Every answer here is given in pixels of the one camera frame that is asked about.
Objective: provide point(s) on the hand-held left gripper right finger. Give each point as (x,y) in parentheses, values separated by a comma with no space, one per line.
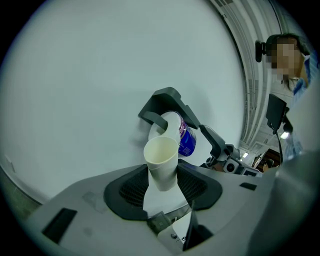
(202,192)

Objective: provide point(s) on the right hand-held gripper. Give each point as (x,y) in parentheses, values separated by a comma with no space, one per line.
(232,163)

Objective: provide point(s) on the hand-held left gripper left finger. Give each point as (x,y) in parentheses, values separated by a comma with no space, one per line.
(125,195)

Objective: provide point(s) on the blue toilet paper roll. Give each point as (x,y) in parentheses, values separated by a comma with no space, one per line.
(187,140)

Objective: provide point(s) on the used-up white toilet paper roll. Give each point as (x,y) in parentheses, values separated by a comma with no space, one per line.
(162,172)

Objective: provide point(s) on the ceiling light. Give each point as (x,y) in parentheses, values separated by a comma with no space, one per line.
(284,135)
(245,154)

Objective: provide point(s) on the brown door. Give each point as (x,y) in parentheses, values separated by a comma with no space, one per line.
(268,156)

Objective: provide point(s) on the black tablet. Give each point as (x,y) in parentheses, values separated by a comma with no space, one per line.
(275,112)

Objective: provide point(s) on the person's striped blue shirt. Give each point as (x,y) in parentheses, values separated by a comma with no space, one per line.
(297,125)

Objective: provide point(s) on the person's head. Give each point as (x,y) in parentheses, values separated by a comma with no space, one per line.
(287,57)

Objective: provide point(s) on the black wall paper holder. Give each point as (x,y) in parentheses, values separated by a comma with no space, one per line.
(172,100)

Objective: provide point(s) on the black tablet mount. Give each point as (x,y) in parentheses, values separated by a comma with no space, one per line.
(288,122)

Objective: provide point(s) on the black head camera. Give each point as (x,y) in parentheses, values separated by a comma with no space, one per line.
(260,51)

